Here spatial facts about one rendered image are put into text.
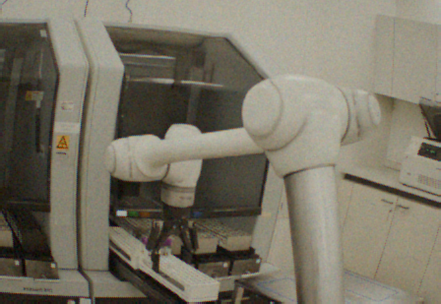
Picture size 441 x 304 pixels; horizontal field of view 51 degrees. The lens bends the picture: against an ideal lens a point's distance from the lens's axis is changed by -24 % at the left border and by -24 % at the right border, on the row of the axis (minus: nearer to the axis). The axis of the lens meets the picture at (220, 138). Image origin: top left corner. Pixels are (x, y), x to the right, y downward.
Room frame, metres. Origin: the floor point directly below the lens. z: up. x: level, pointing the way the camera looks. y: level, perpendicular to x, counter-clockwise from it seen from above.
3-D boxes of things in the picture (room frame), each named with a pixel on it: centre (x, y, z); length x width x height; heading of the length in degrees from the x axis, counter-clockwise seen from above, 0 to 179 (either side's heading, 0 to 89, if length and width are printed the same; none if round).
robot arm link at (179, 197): (1.56, 0.09, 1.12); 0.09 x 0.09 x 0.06
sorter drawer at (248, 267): (2.23, 0.03, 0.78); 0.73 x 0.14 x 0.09; 37
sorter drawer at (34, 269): (1.72, 0.71, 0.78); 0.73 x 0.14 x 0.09; 37
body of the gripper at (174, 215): (1.56, 0.09, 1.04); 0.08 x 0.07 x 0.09; 127
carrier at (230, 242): (2.05, -0.11, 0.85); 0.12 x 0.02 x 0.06; 126
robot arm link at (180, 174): (1.55, 0.10, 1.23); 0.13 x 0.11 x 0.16; 132
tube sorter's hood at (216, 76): (2.10, 0.21, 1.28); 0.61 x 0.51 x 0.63; 127
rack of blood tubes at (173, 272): (1.53, 0.07, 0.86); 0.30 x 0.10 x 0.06; 37
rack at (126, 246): (1.78, 0.26, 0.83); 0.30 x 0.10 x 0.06; 37
